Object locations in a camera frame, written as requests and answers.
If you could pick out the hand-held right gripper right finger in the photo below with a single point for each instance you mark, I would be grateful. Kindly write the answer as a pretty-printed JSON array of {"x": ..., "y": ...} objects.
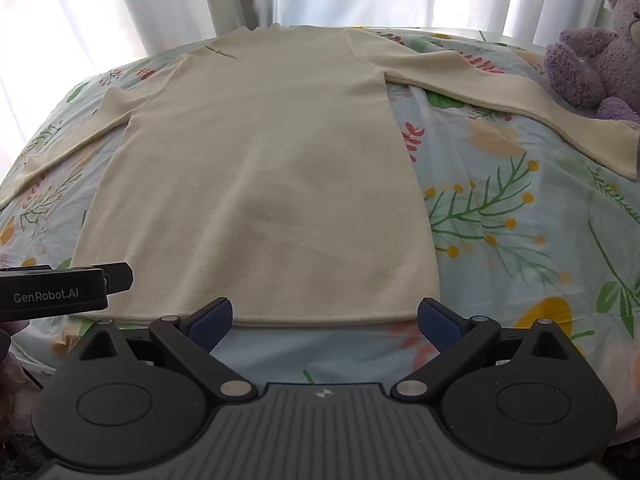
[{"x": 440, "y": 322}]

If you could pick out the floral bedsheet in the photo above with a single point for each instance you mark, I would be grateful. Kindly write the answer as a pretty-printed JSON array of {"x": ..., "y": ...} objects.
[{"x": 505, "y": 220}]

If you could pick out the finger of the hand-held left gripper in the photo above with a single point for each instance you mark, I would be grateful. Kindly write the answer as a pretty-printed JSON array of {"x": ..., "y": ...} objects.
[{"x": 119, "y": 275}]

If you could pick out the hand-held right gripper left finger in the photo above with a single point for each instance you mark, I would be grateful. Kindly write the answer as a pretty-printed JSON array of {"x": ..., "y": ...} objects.
[{"x": 210, "y": 322}]

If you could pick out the cream knit sweater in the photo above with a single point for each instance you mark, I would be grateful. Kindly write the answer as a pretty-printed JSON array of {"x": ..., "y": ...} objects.
[{"x": 270, "y": 175}]

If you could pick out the purple teddy bear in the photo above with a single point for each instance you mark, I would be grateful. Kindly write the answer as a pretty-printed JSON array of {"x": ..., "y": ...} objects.
[{"x": 595, "y": 55}]

